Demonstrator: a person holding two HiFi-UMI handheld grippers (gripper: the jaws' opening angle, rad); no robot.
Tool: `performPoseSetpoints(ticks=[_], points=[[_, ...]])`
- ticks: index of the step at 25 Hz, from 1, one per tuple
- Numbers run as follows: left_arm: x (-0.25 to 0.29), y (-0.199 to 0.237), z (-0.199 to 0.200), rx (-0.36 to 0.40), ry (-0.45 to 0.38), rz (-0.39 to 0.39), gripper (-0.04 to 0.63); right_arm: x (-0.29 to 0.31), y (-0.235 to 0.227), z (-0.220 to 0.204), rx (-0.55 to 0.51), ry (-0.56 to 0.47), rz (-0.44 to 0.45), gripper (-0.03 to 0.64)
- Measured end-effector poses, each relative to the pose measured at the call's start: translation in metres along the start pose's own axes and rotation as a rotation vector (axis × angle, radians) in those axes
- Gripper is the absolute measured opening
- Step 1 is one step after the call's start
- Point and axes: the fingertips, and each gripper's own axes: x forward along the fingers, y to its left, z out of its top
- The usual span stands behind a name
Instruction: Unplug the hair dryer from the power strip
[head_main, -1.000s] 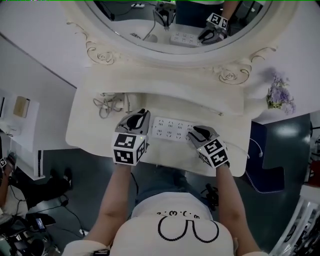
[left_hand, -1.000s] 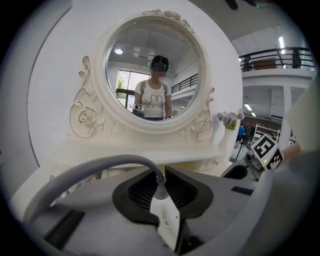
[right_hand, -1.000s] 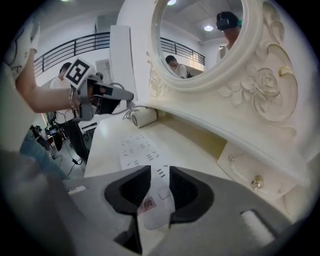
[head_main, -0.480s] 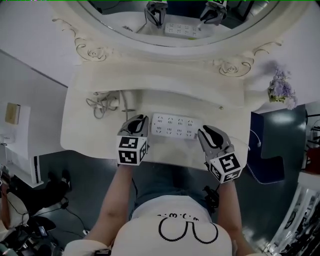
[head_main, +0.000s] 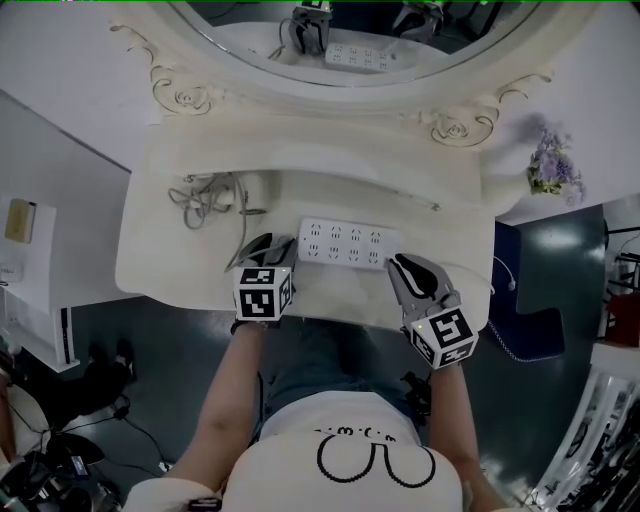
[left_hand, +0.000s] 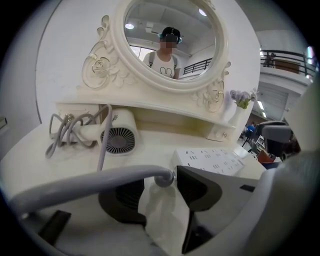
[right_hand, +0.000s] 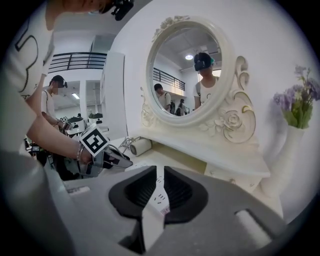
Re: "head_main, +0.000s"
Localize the oval mirror with carved frame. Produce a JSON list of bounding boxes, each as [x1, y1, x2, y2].
[[109, 0, 557, 222]]

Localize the white cable with plug end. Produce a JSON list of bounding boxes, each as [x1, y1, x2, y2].
[[491, 255, 519, 293]]

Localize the red chair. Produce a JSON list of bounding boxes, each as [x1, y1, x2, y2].
[[603, 291, 640, 345]]

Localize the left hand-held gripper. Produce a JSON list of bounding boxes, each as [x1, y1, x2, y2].
[[232, 231, 300, 323]]

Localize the person's white printed t-shirt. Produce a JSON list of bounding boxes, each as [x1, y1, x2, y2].
[[122, 389, 475, 512]]

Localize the person's right forearm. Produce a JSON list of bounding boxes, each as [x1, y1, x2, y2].
[[427, 362, 512, 512]]

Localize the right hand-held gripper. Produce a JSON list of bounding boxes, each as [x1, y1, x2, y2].
[[384, 252, 481, 372]]

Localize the beige box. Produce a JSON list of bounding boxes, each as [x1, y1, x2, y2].
[[4, 197, 38, 245]]

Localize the white vase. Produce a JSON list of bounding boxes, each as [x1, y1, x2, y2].
[[481, 166, 535, 222]]

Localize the black harness clip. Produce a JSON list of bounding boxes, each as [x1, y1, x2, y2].
[[399, 370, 433, 427]]

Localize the person's blue jeans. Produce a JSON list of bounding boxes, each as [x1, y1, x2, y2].
[[259, 317, 427, 442]]

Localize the white shelf rack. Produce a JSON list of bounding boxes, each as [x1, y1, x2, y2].
[[528, 343, 640, 512]]

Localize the person's left forearm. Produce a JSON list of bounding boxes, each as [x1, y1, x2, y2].
[[167, 322, 270, 495]]

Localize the cream carved dressing table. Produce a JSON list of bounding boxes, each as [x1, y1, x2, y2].
[[114, 168, 497, 335]]

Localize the purple artificial flowers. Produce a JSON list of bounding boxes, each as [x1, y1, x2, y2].
[[526, 126, 588, 208]]

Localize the dark upholstered chair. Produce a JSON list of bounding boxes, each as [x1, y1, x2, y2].
[[486, 219, 567, 365]]

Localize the black floor cable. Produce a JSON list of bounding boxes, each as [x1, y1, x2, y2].
[[63, 393, 172, 477]]

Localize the white side cabinet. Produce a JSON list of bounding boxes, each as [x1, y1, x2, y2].
[[0, 193, 82, 375]]

